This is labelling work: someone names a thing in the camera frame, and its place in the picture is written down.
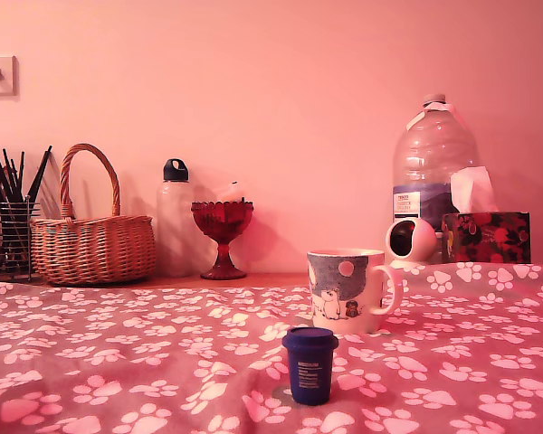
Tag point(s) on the dark blue coffee capsule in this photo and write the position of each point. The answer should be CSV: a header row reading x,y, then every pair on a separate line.
x,y
310,370

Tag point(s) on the small pale packet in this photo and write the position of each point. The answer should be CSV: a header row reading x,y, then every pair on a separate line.
x,y
231,194

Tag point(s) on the small white round camera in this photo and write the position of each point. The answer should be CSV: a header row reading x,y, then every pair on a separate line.
x,y
423,239

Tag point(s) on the floral tissue box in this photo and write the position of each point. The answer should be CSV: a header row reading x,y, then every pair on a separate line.
x,y
488,237

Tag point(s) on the red glass goblet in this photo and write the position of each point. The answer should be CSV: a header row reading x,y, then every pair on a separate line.
x,y
221,221

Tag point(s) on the white bottle with dark cap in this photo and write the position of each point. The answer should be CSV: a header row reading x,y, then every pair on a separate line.
x,y
174,217

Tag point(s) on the paw print fleece cloth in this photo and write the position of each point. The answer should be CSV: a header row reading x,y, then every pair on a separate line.
x,y
117,361

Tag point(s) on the large clear water bottle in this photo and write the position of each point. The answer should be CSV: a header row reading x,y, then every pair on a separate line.
x,y
430,149

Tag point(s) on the white cartoon print mug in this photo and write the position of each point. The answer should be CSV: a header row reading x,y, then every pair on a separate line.
x,y
339,280

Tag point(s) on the white wall switch plate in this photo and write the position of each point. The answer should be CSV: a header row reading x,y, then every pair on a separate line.
x,y
0,77

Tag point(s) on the white tissue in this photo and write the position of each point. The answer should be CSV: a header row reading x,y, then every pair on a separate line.
x,y
470,190

